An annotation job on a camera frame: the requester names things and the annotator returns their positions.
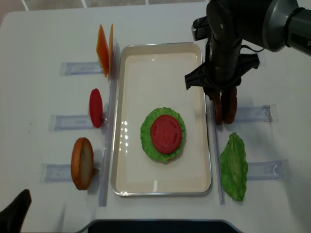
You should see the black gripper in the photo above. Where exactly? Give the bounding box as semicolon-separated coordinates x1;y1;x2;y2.
185;0;259;115

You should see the brown meat patty front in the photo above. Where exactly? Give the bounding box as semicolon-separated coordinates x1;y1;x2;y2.
213;91;222;125

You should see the brown meat patty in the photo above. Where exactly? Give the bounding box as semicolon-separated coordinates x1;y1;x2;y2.
221;87;237;124
213;91;222;125

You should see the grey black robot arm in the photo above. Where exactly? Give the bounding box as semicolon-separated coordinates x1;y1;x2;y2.
185;0;311;98

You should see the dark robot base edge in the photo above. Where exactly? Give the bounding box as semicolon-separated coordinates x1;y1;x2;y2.
78;219;241;233

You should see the brown meat patty rear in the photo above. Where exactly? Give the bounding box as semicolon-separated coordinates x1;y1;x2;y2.
221;87;237;124

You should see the red tomato slice on tray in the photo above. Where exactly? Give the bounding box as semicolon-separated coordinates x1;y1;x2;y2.
150;115;182;154

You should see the standing green lettuce leaf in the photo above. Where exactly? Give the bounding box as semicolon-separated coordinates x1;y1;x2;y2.
220;133;248;202

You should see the green lettuce leaf on tray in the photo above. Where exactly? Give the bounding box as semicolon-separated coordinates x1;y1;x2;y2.
140;107;186;163

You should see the orange cheese slice left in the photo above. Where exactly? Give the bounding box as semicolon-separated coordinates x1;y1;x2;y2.
96;25;109;77

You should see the standing red tomato slice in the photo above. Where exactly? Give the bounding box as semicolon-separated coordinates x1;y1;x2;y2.
89;88;104;128

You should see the white rectangular metal tray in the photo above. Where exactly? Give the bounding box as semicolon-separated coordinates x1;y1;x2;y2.
111;43;212;196

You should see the right clear acrylic rack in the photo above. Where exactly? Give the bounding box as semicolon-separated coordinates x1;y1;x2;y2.
207;101;290;205

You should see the clear acrylic rack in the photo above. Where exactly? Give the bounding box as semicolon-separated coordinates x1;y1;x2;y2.
40;42;120;206
207;101;290;205

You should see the standing bun slice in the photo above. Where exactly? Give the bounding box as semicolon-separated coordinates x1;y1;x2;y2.
71;137;94;190

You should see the left clear acrylic rack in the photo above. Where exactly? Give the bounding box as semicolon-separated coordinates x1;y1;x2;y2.
40;42;120;206

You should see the black brown object corner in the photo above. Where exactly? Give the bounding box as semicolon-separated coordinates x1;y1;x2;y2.
0;189;32;233

